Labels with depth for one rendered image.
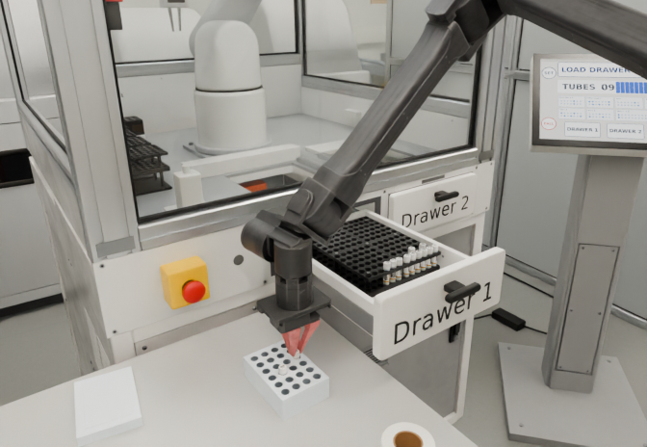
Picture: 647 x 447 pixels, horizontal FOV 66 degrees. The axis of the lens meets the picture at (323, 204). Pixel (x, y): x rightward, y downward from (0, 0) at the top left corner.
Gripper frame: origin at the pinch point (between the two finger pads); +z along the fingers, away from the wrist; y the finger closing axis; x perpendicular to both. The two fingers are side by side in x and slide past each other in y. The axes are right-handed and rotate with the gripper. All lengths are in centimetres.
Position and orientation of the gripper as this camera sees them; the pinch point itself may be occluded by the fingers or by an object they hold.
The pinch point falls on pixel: (295, 349)
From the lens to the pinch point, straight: 84.8
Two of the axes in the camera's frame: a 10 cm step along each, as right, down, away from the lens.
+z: -0.1, 9.3, 3.7
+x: 5.6, 3.1, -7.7
